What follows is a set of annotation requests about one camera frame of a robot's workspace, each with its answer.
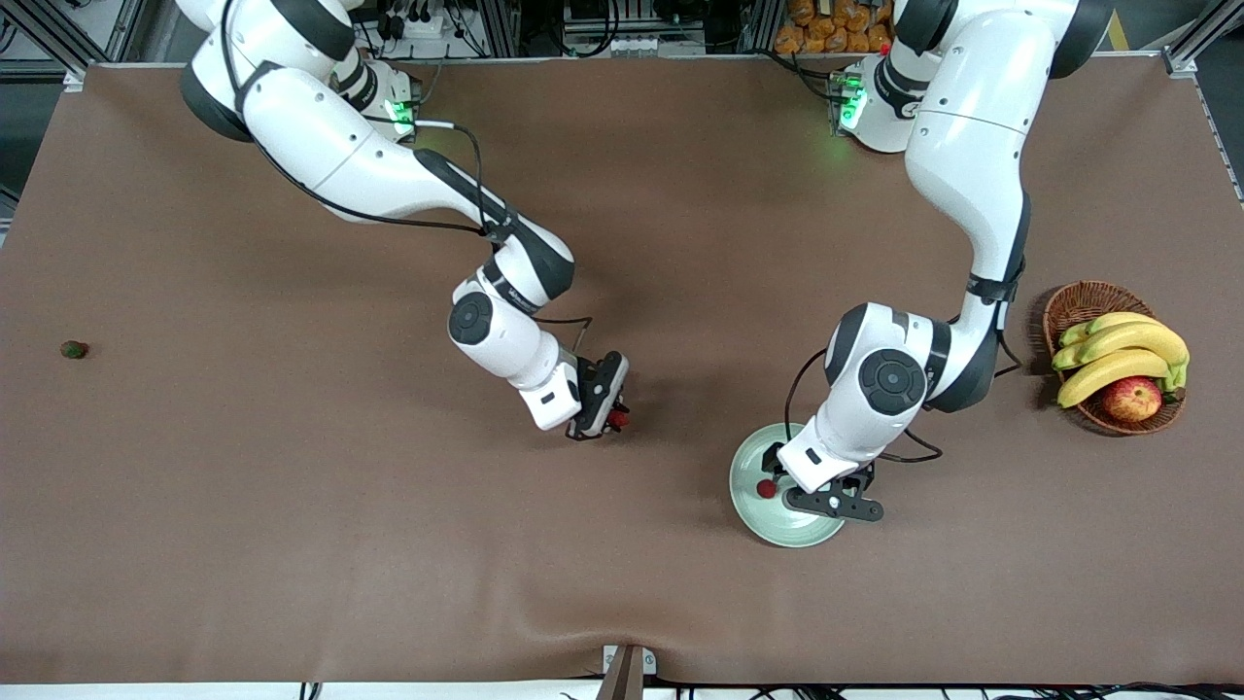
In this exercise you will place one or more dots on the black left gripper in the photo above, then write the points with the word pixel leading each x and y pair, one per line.
pixel 775 460

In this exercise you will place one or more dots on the white connector block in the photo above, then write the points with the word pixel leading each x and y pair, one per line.
pixel 637 44

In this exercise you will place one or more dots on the red yellow apple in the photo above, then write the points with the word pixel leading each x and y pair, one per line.
pixel 1132 399

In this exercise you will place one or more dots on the aluminium frame strut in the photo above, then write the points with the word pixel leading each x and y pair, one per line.
pixel 1191 49
pixel 44 29

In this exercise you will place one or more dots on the pile of golden bread rolls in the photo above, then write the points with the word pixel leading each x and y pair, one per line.
pixel 836 29

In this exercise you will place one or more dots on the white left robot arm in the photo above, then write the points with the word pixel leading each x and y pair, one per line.
pixel 972 126

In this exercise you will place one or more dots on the pale green round plate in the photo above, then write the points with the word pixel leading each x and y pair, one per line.
pixel 768 525

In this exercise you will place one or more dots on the white power strip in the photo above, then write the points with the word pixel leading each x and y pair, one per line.
pixel 428 27

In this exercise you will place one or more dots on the aluminium frame post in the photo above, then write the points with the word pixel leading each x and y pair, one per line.
pixel 501 24
pixel 763 24

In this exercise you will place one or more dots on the greenish strawberry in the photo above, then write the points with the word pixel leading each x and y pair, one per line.
pixel 74 349

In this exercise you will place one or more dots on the grey metal mount bracket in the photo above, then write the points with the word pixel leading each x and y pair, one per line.
pixel 627 671

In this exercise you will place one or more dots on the yellow banana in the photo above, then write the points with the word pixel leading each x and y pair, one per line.
pixel 1108 374
pixel 1118 320
pixel 1137 340

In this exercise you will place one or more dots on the brown wicker basket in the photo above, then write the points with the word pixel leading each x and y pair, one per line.
pixel 1079 301

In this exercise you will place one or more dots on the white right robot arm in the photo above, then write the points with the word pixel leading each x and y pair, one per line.
pixel 321 136

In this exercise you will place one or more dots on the brown table mat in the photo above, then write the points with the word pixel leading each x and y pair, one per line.
pixel 292 437

